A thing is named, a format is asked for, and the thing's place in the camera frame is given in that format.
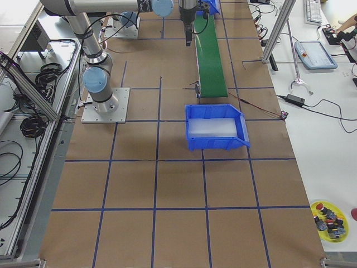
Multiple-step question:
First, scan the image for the black power adapter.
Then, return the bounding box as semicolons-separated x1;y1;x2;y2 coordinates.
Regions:
285;94;305;107

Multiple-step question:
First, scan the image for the left blue plastic bin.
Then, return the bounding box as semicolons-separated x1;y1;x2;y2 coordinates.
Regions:
206;0;220;15

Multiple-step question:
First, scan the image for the yellow plate of buttons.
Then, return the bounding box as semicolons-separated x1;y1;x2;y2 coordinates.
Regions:
310;200;349;243

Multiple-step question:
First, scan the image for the grabber reaching tool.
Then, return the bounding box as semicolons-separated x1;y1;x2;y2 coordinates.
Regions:
286;18;313;95

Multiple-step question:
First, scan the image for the aluminium frame post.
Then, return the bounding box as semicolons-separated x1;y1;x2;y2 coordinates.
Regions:
261;0;296;63

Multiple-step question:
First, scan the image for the red black conveyor wire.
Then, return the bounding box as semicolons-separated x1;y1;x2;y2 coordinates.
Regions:
227;93;288;120

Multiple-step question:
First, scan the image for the green conveyor belt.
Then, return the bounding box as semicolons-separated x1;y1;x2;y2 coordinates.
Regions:
194;14;228;98

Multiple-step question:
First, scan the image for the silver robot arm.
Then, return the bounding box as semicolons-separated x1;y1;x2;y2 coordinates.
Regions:
113;11;138;30
41;0;173;114

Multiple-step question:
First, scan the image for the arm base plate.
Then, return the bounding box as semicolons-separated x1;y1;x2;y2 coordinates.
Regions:
81;88;130;123
104;18;139;39

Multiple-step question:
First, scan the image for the white keyboard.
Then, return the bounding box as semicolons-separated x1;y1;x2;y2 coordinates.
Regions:
303;0;322;25

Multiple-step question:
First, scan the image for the teach pendant tablet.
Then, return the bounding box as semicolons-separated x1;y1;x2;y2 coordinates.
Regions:
294;41;338;70

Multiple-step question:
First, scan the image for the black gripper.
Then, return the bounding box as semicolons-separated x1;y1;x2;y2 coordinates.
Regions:
178;0;195;46

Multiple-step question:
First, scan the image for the right blue plastic bin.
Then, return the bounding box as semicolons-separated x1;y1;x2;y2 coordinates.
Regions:
185;104;250;151

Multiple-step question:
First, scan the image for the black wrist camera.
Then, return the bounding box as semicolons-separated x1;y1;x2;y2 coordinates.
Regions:
196;0;210;20

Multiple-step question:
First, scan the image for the blue plastic bin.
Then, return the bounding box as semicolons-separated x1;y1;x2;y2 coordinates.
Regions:
206;0;220;15
185;104;250;151

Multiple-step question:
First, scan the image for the white foam pad right bin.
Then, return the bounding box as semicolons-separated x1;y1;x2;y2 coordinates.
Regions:
187;118;238;137

